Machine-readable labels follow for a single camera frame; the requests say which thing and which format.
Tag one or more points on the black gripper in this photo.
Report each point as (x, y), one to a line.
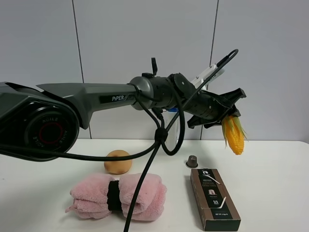
(209, 109)

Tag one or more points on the toy corn cob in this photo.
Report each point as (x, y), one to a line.
(234, 134)

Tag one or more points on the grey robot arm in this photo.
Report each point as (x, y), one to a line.
(43, 124)

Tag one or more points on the white bottle blue cap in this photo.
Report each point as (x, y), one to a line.
(172, 137)

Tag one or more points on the brown coffee capsule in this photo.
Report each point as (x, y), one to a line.
(192, 162)

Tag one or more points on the brown coffee capsule box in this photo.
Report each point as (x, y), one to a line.
(215, 206)

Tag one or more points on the toy potato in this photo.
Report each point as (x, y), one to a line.
(118, 167)

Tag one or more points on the black band on towel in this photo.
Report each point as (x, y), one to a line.
(113, 195)

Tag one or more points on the pink rolled towel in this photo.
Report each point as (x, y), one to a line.
(90, 196)

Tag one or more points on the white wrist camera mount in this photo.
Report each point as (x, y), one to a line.
(198, 80)

